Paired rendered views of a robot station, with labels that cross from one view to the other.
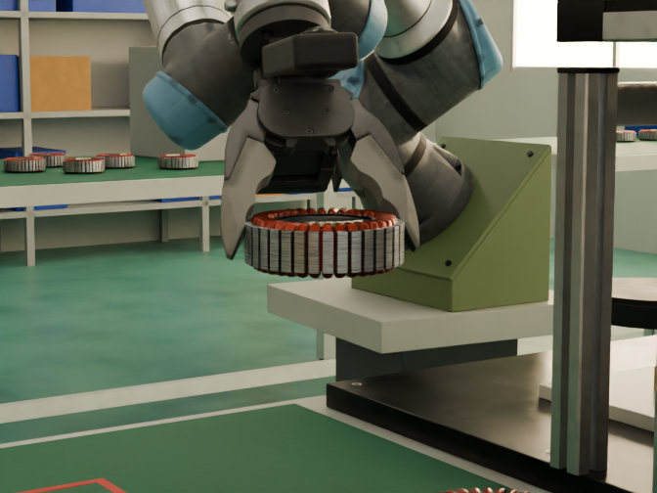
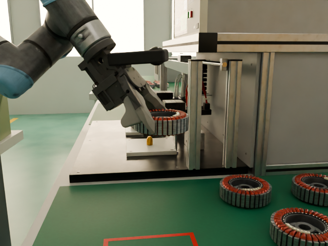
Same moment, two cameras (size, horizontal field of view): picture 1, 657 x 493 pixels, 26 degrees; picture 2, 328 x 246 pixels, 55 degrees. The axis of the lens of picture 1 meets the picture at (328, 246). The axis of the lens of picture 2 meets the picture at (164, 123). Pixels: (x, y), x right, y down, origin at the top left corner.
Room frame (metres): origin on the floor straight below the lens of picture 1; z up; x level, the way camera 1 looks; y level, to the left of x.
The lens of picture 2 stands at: (0.72, 0.57, 1.07)
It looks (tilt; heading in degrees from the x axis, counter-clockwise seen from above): 13 degrees down; 295
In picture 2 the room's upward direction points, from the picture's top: straight up
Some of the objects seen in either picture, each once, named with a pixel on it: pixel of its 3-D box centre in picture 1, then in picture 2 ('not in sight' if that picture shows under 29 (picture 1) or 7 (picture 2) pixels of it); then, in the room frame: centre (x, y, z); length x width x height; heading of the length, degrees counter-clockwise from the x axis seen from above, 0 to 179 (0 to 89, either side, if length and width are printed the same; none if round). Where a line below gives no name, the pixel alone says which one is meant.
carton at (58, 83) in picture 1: (43, 82); not in sight; (7.48, 1.49, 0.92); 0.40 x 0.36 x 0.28; 33
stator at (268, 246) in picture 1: (324, 241); (161, 121); (0.99, 0.00, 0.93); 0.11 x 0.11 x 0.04
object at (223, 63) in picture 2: not in sight; (196, 61); (1.09, -0.48, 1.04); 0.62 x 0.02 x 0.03; 123
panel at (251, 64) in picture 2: not in sight; (217, 95); (1.02, -0.52, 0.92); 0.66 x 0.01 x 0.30; 123
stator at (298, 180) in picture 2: not in sight; (318, 188); (0.68, -0.18, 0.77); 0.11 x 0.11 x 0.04
